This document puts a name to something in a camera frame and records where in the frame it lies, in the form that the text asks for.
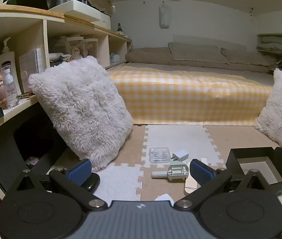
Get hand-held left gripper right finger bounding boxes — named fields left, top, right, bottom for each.
left=174, top=159, right=278, bottom=211

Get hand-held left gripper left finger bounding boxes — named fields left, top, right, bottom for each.
left=6, top=159, right=108, bottom=211

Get mint green tape measure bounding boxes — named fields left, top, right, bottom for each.
left=167, top=161, right=189, bottom=181

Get black cardboard box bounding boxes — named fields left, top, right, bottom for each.
left=225, top=147, right=282, bottom=195

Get clear plastic case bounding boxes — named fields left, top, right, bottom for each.
left=148, top=147, right=169, bottom=164

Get black computer mouse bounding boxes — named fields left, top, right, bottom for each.
left=80, top=173, right=100, bottom=193

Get flat wooden stick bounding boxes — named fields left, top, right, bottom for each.
left=184, top=176, right=202, bottom=196

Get small white paper scrap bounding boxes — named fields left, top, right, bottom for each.
left=154, top=193, right=174, bottom=203

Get fluffy white cushion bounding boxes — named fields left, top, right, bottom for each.
left=253, top=68, right=282, bottom=150
left=28, top=56, right=134, bottom=173

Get yellow checked blanket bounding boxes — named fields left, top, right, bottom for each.
left=105, top=65, right=274, bottom=126

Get beige pillow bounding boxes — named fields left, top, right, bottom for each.
left=220, top=47, right=271, bottom=67
left=168, top=41, right=229, bottom=64

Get clear spray bottle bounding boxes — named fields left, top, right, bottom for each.
left=2, top=69, right=19, bottom=109

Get folded beige blankets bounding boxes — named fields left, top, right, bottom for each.
left=257, top=33, right=282, bottom=56

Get rabbit figure in clear case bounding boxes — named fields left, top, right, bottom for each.
left=64, top=37, right=85, bottom=61

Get beige duvet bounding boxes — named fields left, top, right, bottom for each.
left=126, top=47, right=271, bottom=74

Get clear display case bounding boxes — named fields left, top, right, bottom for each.
left=84, top=37, right=99, bottom=61

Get white lotion pump bottle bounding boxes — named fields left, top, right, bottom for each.
left=0, top=37, right=22, bottom=95

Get cream wooden shelf unit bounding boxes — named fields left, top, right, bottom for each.
left=0, top=4, right=134, bottom=201

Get white hanging pouch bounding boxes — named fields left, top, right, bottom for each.
left=158, top=2, right=171, bottom=30

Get white storage box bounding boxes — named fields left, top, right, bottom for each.
left=48, top=0, right=112, bottom=30

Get white wall charger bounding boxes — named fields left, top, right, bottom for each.
left=171, top=150, right=189, bottom=162

